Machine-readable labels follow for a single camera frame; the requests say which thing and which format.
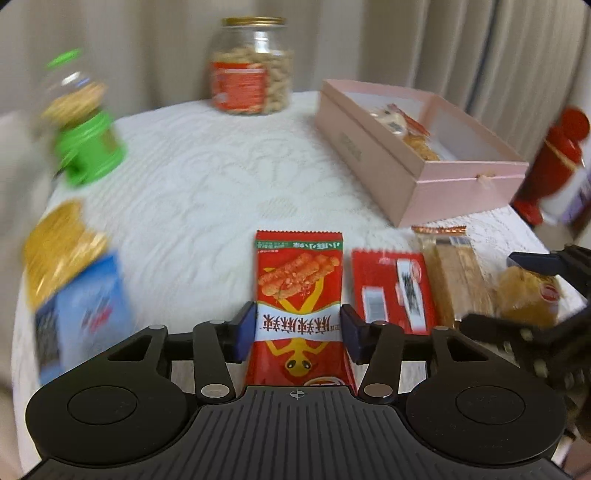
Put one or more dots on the square cracker packet orange edges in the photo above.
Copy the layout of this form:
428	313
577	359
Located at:
455	277

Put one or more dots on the small clear cracker packet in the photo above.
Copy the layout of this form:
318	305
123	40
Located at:
422	146

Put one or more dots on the red snack packet white label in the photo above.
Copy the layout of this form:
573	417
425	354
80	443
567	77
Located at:
392	286

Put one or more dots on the beige curtain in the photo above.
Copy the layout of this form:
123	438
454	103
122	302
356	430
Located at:
415	41

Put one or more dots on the white purple box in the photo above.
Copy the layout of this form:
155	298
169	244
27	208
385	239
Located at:
575	196

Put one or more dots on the pink cardboard box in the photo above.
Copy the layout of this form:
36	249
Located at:
369	152

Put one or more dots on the red snack packet lizard print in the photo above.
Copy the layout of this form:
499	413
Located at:
300	286

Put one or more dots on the white lace tablecloth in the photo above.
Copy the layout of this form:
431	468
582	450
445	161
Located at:
207	194

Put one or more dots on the red rounded object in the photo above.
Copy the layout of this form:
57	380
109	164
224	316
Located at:
554	157

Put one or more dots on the yellow foil snack packet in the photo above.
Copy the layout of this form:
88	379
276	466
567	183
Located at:
60	244

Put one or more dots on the green candy dispenser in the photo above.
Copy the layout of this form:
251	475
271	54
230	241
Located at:
90	147

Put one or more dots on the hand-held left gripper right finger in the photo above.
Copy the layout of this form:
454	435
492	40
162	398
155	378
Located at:
352	334

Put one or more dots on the round rice cracker packet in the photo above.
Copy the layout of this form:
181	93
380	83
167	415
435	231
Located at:
392	120

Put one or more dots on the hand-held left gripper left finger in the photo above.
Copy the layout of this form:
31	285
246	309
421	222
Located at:
244	332

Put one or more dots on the glass peanut jar gold lid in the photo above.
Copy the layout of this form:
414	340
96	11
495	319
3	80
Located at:
249	78

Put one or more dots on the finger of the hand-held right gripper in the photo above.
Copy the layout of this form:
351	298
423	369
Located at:
535	263
489	327

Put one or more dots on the blue snack packet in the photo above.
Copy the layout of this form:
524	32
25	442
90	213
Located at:
92	314

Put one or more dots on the yellow bread packet red label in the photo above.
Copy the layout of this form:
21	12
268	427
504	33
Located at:
526	290

